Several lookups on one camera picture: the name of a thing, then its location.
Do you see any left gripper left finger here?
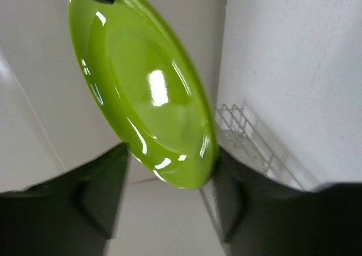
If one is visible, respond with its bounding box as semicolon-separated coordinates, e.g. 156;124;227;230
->
1;143;130;255

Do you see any green plate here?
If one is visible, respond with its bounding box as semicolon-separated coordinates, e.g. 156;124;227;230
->
68;0;218;190

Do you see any wire dish rack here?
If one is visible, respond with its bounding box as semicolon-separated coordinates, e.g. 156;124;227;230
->
199;103;306;234

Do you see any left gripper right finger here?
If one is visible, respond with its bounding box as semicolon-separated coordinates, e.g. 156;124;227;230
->
213;148;361;255

